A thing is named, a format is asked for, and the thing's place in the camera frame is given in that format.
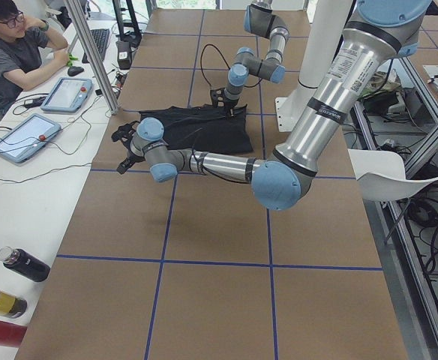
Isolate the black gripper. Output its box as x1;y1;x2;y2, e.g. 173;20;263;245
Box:
116;139;145;174
209;88;239;117

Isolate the black graphic t-shirt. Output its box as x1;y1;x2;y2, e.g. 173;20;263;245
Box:
140;104;253;155

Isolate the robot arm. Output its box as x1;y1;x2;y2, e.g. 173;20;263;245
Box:
210;1;290;116
112;1;429;211

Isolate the far teach pendant tablet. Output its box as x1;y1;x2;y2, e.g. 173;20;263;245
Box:
40;77;93;113

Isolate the teach pendant tablet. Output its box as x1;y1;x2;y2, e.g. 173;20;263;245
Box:
40;77;93;113
0;114;62;164

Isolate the black computer mouse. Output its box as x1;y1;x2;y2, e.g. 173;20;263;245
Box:
67;66;85;77

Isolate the near teach pendant tablet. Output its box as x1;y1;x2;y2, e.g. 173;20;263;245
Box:
0;114;62;164

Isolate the black keyboard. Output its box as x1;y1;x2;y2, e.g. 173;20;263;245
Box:
91;28;110;61

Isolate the black water bottle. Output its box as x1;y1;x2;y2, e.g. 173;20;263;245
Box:
0;246;50;282

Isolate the white plastic chair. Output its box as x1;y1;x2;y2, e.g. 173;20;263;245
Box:
348;149;438;202

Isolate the seated person grey shirt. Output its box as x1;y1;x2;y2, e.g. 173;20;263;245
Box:
0;1;70;115

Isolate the black yellow bottle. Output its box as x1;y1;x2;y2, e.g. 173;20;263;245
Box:
0;291;28;318

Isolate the black pendant cable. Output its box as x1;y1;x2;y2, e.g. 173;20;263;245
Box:
0;112;92;185

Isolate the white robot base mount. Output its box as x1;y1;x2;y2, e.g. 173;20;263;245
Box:
276;0;355;132

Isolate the aluminium frame post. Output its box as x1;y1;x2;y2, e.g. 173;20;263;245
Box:
64;0;119;115

